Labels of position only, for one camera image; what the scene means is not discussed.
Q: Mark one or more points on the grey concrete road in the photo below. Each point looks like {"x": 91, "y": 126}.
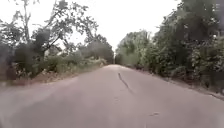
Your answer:
{"x": 110, "y": 100}

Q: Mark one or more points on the dirt verge with dry grass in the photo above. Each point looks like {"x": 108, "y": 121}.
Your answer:
{"x": 50, "y": 77}

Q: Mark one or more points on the trees and bushes with undergrowth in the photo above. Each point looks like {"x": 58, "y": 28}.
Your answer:
{"x": 50, "y": 46}

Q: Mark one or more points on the row of trees and bushes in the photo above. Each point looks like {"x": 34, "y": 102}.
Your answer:
{"x": 186, "y": 46}

